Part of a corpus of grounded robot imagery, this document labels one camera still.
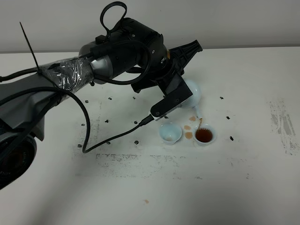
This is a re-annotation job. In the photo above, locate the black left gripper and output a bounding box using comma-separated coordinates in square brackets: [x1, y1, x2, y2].
[131, 40, 203, 94]

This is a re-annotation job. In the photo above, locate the light blue porcelain teapot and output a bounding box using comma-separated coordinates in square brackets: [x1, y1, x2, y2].
[181, 79, 203, 119]

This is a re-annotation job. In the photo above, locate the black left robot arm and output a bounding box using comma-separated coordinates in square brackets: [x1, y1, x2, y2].
[0, 18, 202, 188]

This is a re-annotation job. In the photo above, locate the left light blue teacup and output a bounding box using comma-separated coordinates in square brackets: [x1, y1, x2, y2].
[159, 122, 182, 145]

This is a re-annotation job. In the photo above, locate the light blue teacup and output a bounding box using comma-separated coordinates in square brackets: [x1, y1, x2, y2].
[192, 123, 217, 147]
[159, 122, 182, 145]

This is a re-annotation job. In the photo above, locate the right light blue teacup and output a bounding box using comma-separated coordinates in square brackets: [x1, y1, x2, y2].
[192, 123, 217, 147]

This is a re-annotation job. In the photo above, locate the black zip tie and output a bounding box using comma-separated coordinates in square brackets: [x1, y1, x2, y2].
[19, 22, 59, 89]

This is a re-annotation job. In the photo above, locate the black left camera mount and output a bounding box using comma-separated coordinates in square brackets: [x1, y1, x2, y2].
[150, 75, 192, 115]

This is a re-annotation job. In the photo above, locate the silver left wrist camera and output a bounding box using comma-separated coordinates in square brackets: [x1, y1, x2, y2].
[149, 104, 182, 121]

